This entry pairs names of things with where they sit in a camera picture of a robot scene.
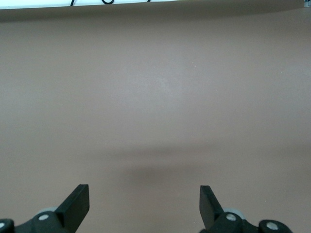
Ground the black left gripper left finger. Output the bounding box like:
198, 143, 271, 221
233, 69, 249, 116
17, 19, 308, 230
0, 184, 90, 233

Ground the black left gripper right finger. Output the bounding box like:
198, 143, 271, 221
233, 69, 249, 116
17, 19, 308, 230
199, 185, 292, 233

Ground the brown table mat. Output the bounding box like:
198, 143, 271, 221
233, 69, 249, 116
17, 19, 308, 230
0, 0, 311, 233

